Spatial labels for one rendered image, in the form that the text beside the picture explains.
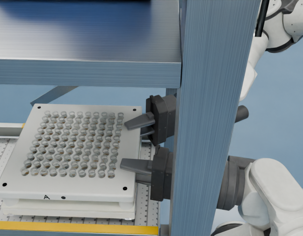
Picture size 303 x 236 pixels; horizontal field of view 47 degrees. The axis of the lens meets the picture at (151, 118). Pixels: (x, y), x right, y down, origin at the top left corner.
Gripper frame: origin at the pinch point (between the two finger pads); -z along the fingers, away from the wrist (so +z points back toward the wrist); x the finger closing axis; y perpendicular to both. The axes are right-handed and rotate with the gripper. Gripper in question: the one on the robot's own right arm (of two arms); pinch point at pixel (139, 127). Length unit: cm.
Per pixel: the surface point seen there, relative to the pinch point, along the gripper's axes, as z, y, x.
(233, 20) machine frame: -6.1, -27.5, -37.5
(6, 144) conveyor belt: -25.6, 21.0, 12.0
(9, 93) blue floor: -12, 171, 103
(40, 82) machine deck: -20.9, -18.3, -30.3
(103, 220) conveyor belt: -13.6, -10.3, 11.2
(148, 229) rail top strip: -7.8, -18.3, 7.1
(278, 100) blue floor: 149, 70, 97
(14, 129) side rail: -22.7, 22.0, 8.9
